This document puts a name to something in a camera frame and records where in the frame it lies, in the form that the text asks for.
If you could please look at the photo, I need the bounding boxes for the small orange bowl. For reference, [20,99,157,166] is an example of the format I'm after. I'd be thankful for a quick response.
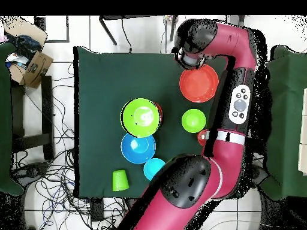
[153,102,164,126]

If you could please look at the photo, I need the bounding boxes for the large green bowl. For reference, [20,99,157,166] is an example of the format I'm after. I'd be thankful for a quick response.
[120,97,162,139]

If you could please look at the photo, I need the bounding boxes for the large orange bowl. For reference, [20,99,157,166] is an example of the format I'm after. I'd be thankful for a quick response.
[179,63,219,104]

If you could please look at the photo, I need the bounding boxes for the green cup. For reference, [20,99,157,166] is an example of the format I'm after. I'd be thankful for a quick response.
[112,169,131,192]

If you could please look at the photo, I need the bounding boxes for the large blue bowl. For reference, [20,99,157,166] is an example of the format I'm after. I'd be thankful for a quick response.
[120,132,157,165]

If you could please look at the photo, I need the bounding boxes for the small green bowl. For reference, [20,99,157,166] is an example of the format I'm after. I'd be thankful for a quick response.
[181,108,206,134]

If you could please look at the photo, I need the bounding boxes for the small turquoise bowl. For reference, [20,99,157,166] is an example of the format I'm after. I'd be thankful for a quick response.
[143,158,166,181]

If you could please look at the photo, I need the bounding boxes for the orange cup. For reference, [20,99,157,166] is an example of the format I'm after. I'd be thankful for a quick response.
[197,129,210,147]

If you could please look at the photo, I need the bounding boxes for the dark green tablecloth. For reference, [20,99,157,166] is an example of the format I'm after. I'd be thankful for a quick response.
[73,46,245,199]

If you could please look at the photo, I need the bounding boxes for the black bench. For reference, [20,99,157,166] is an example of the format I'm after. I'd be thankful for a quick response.
[10,75,55,162]

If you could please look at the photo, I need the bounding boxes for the printed cardboard box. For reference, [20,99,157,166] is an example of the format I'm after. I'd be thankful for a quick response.
[9,50,54,90]

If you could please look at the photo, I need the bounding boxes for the green cloth covered table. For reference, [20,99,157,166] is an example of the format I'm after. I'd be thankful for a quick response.
[0,42,25,196]
[260,44,307,201]

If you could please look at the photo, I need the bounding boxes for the person's foot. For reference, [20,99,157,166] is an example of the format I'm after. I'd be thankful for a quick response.
[228,15,246,25]

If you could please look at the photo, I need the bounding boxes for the white board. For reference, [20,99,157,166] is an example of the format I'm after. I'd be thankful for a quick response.
[297,87,307,177]

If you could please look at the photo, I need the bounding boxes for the plain cardboard box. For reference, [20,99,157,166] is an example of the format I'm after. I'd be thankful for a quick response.
[4,16,49,47]

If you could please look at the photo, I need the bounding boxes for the tangled floor cables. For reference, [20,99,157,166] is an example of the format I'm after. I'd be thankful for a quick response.
[11,62,128,230]

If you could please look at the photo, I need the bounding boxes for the black table frame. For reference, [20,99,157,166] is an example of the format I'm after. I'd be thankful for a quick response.
[98,15,179,46]

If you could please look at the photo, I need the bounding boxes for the grey pedestal leg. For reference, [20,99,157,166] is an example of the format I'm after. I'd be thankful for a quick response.
[251,165,269,186]
[11,162,50,185]

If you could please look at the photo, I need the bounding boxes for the black square frame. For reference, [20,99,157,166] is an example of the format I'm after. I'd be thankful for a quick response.
[34,15,70,44]

